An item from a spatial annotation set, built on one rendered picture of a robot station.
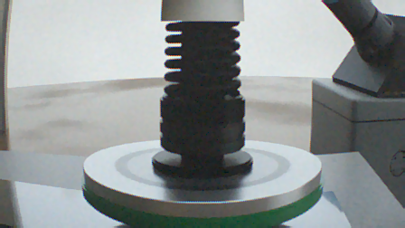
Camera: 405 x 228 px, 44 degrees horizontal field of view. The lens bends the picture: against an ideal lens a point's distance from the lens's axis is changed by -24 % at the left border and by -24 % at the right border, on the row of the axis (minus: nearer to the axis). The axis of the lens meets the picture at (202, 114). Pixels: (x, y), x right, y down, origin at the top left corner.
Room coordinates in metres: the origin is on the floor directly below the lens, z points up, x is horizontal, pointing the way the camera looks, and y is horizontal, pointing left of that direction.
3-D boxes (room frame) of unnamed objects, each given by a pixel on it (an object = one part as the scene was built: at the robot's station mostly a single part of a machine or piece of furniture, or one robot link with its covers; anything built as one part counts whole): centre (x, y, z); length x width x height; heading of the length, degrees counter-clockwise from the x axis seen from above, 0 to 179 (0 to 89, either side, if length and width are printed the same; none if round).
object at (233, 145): (0.52, 0.00, 0.95); 0.07 x 0.07 x 0.01
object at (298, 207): (0.52, 0.00, 0.91); 0.22 x 0.22 x 0.04
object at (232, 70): (0.52, 0.00, 1.02); 0.06 x 0.06 x 0.09
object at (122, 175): (0.52, 0.00, 0.92); 0.21 x 0.21 x 0.01
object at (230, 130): (0.52, 0.00, 0.96); 0.07 x 0.07 x 0.01
